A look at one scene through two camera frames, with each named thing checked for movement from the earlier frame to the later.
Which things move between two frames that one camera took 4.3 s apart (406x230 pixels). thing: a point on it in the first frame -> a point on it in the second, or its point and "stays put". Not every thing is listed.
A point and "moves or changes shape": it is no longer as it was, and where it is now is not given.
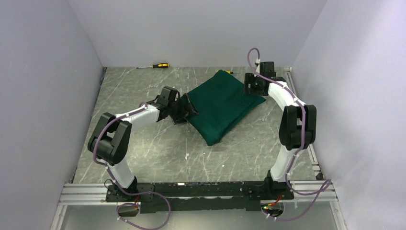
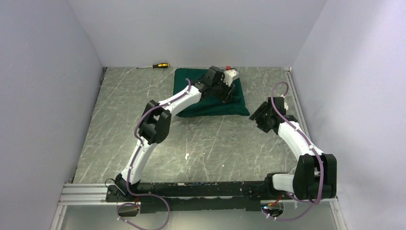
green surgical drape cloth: x=219 y=100 moves or changes shape
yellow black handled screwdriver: x=158 y=65 stays put
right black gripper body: x=253 y=84 -> x=258 y=112
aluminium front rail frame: x=84 y=193 stays put
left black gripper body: x=181 y=108 -> x=226 y=90
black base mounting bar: x=157 y=198 stays put
